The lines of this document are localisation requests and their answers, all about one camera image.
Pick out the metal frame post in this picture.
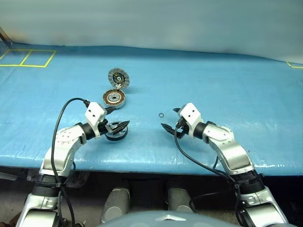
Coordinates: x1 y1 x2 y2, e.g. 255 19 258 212
0 26 12 46

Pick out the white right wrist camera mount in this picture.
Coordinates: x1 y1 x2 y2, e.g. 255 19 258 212
178 102 205 138

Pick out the silver disc with blue center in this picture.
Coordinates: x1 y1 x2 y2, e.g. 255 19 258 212
107 67 131 89

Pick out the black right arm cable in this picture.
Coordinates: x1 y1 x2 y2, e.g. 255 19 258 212
174 127 245 227

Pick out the grey rounded shell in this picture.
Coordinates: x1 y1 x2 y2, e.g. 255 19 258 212
166 186 196 213
100 187 131 224

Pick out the black motor rotor ring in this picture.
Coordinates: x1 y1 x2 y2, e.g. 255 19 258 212
105 121 129 143

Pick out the blue plastic table cover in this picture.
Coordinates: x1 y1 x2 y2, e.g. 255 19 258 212
0 42 303 177

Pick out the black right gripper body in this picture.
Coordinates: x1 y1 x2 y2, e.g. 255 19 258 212
175 118 190 140

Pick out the copper wound stator disc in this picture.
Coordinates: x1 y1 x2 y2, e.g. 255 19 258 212
102 88 126 109

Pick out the grey curved robot chest cover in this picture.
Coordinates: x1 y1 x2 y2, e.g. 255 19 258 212
98 210 239 227

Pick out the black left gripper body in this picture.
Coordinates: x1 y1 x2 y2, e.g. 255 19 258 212
98 118 115 137

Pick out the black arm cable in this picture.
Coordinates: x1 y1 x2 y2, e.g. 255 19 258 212
174 127 245 227
50 97 92 227

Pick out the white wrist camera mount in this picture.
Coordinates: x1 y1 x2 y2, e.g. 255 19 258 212
84 102 107 138
178 102 205 138

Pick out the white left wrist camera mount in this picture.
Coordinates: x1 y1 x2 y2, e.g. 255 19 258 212
84 102 107 138

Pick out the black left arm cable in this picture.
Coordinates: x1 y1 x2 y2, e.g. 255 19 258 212
50 97 92 227

